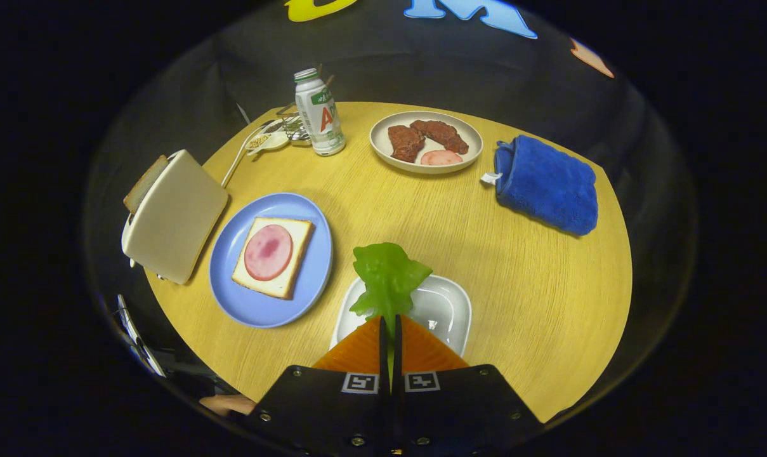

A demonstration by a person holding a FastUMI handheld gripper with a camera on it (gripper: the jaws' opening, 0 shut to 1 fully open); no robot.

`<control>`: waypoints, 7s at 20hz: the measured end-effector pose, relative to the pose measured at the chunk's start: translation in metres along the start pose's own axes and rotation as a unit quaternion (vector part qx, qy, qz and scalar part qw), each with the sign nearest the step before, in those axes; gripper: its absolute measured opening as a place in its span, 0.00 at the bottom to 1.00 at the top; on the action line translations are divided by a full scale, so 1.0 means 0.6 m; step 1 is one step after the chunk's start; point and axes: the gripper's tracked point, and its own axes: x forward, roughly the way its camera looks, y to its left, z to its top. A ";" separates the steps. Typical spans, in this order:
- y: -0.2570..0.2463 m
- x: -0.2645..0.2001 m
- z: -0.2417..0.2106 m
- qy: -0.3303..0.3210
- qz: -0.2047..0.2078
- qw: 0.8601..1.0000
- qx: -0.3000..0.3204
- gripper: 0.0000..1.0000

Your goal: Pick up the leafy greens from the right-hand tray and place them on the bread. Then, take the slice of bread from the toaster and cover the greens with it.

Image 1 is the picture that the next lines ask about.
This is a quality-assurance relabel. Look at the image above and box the large pink ham slice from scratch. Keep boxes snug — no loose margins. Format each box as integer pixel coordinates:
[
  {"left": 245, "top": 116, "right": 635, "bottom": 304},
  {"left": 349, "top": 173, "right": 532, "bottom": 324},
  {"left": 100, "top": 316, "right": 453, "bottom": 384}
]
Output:
[{"left": 244, "top": 224, "right": 294, "bottom": 282}]

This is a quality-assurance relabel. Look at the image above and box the white long-handled spoon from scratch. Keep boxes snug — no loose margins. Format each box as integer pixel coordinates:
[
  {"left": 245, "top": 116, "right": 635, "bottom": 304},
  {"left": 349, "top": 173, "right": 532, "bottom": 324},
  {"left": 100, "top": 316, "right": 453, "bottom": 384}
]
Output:
[{"left": 221, "top": 119, "right": 276, "bottom": 188}]

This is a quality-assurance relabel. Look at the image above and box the toasted brown bread slice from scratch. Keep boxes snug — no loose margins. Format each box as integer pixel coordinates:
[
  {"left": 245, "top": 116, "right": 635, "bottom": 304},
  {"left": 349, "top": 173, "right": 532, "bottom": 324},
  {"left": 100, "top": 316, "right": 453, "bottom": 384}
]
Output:
[{"left": 123, "top": 155, "right": 169, "bottom": 215}]

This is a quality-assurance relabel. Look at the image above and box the cream white toaster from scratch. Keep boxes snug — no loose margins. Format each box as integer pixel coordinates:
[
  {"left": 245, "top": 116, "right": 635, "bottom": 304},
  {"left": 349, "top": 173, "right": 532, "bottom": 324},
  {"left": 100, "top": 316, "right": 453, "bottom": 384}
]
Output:
[{"left": 121, "top": 149, "right": 230, "bottom": 285}]

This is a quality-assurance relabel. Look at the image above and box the blue round plate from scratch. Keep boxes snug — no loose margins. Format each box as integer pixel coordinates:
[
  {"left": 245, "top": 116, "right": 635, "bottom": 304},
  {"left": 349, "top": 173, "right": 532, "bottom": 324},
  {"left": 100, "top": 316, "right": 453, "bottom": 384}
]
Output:
[{"left": 209, "top": 192, "right": 334, "bottom": 329}]

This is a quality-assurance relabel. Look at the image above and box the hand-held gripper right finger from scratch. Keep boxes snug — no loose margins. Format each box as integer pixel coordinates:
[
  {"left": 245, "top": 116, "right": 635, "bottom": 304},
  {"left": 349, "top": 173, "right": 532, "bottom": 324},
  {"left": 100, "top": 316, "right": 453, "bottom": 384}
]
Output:
[{"left": 393, "top": 314, "right": 546, "bottom": 457}]

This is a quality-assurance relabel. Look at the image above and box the black backdrop cloth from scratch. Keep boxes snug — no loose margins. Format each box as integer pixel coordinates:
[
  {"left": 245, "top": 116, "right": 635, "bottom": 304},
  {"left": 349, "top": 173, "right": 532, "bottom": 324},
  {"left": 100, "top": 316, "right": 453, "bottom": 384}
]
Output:
[{"left": 85, "top": 0, "right": 698, "bottom": 407}]

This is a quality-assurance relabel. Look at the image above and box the white divided condiment dish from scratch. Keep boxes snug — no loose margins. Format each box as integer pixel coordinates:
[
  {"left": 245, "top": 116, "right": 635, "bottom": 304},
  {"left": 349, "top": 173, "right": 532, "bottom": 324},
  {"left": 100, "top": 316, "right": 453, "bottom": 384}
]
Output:
[{"left": 245, "top": 130, "right": 290, "bottom": 156}]

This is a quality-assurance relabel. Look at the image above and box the blue folded towel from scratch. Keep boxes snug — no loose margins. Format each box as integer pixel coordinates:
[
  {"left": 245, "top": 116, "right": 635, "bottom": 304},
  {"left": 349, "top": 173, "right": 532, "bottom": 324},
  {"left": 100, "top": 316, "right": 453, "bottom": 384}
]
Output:
[{"left": 482, "top": 135, "right": 599, "bottom": 237}]

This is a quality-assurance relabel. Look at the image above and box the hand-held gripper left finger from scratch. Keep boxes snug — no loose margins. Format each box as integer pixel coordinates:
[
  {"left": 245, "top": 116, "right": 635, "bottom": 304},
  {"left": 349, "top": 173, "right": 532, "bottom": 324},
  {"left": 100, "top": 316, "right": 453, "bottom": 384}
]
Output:
[{"left": 244, "top": 315, "right": 391, "bottom": 457}]

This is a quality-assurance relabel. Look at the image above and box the wire utensil holder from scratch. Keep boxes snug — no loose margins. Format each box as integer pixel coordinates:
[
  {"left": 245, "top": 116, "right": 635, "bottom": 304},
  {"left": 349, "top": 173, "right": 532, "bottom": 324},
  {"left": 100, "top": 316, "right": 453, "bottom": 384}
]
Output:
[{"left": 275, "top": 102, "right": 314, "bottom": 147}]

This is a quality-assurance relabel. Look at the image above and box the green lettuce leaf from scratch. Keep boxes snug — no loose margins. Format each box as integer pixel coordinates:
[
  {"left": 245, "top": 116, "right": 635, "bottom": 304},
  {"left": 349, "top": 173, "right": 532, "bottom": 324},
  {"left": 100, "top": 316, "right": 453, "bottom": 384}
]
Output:
[{"left": 350, "top": 242, "right": 433, "bottom": 337}]

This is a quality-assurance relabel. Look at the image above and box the brown meat piece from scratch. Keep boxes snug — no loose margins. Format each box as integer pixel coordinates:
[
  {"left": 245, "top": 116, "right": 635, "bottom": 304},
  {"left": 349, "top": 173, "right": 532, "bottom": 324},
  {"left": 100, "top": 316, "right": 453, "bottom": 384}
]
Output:
[
  {"left": 410, "top": 120, "right": 469, "bottom": 155},
  {"left": 388, "top": 125, "right": 426, "bottom": 163}
]

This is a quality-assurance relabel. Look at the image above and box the beige round plate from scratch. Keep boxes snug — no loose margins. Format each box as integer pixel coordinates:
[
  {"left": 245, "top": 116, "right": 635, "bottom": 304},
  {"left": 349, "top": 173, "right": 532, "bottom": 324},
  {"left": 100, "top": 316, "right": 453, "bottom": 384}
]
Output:
[{"left": 369, "top": 111, "right": 484, "bottom": 175}]

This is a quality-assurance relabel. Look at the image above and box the white square dish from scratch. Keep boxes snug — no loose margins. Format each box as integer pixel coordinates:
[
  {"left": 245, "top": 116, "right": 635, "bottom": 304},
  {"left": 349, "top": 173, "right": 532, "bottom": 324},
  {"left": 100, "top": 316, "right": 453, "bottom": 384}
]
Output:
[{"left": 329, "top": 274, "right": 473, "bottom": 357}]

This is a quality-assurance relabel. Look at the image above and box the small pink ham slice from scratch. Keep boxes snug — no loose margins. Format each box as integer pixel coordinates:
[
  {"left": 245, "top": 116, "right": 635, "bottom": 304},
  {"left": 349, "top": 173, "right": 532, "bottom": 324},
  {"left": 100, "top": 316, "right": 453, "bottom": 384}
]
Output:
[{"left": 420, "top": 150, "right": 464, "bottom": 167}]

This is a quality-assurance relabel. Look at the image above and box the white bread slice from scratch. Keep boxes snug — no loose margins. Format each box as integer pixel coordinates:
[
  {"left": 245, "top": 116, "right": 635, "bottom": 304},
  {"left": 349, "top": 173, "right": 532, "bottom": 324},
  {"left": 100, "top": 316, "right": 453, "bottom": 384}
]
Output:
[{"left": 232, "top": 217, "right": 315, "bottom": 300}]

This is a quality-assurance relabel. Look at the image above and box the white drink bottle green cap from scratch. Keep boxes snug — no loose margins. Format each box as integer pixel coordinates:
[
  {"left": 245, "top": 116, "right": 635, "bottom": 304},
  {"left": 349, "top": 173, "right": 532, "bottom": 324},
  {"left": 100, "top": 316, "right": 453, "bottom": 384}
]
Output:
[{"left": 294, "top": 68, "right": 346, "bottom": 157}]

